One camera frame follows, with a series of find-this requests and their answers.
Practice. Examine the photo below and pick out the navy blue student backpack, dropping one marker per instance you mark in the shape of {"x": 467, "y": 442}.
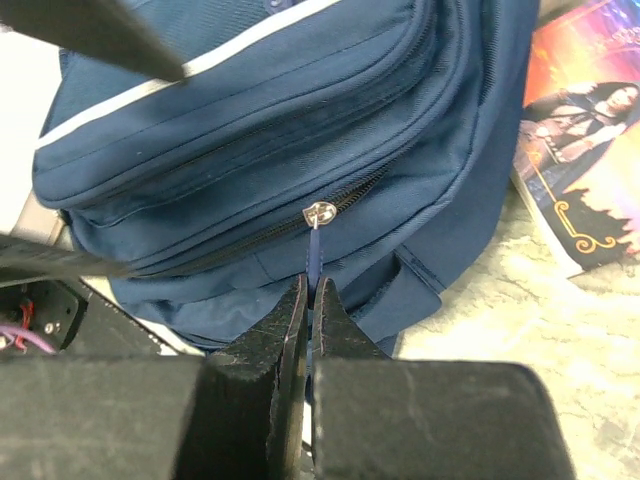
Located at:
{"x": 385, "y": 128}

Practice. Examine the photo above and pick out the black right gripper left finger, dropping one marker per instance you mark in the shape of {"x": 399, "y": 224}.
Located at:
{"x": 87, "y": 393}

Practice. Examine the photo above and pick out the Jane Eyre blue book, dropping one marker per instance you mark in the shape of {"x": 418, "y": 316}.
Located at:
{"x": 577, "y": 161}

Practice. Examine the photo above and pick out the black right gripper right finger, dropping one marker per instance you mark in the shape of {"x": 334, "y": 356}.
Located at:
{"x": 374, "y": 417}

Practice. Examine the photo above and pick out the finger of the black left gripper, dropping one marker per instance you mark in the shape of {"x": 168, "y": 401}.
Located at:
{"x": 104, "y": 30}
{"x": 24, "y": 261}

